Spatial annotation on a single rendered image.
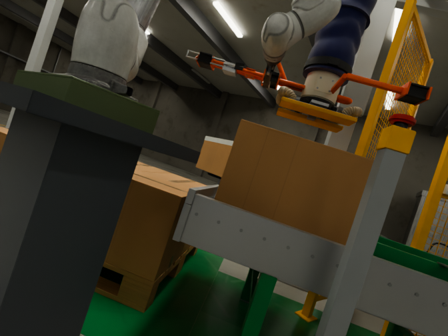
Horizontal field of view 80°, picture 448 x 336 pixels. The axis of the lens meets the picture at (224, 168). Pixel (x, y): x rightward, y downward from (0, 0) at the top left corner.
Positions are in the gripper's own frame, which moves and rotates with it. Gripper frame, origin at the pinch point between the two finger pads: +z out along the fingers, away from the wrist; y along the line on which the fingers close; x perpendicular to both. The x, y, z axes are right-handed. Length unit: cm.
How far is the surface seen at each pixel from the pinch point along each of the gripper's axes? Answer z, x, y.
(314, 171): -13, 31, 40
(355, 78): -18.5, 33.1, 0.8
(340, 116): -6.0, 35.1, 12.8
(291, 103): -5.8, 13.4, 13.0
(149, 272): -11, -23, 105
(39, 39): 192, -319, -35
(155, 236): -11, -25, 89
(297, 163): -12.7, 23.1, 38.8
